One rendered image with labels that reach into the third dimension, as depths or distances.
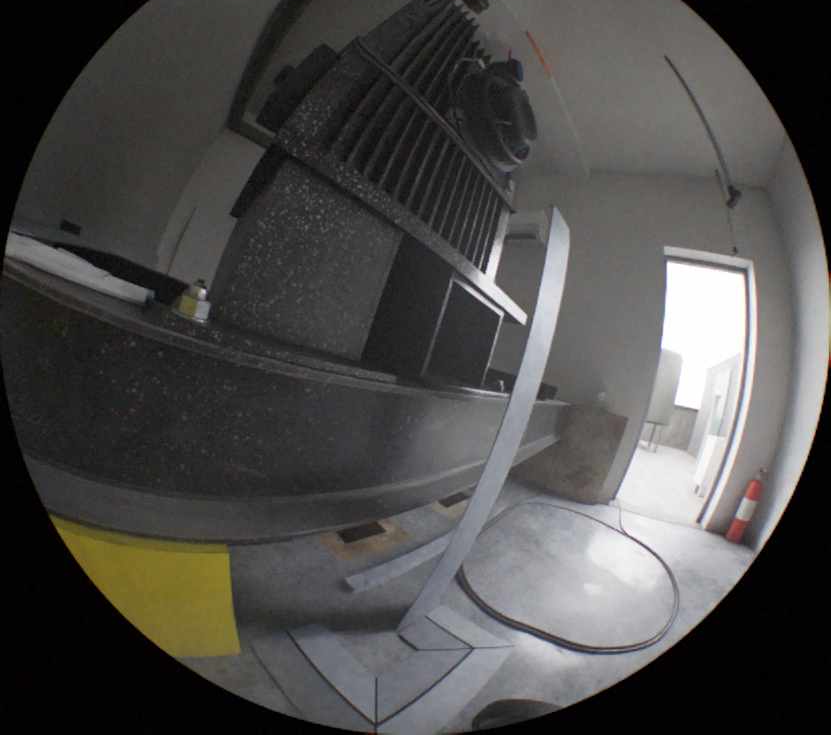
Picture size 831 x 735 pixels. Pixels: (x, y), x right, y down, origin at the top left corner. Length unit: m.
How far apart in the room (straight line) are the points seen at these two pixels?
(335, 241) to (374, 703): 0.85
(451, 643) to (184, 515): 0.68
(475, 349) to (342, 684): 0.87
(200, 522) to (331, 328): 0.32
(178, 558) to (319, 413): 0.29
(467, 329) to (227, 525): 0.66
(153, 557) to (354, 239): 0.48
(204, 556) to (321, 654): 0.43
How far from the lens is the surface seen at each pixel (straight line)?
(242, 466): 0.40
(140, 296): 0.32
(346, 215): 0.36
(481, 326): 0.70
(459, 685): 0.81
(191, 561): 0.41
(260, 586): 0.85
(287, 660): 0.74
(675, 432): 9.06
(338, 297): 0.35
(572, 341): 2.26
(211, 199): 3.72
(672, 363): 6.60
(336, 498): 0.50
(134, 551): 0.40
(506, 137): 0.62
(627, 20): 2.29
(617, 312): 2.30
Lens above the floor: 0.71
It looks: 6 degrees up
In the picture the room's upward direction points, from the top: 18 degrees clockwise
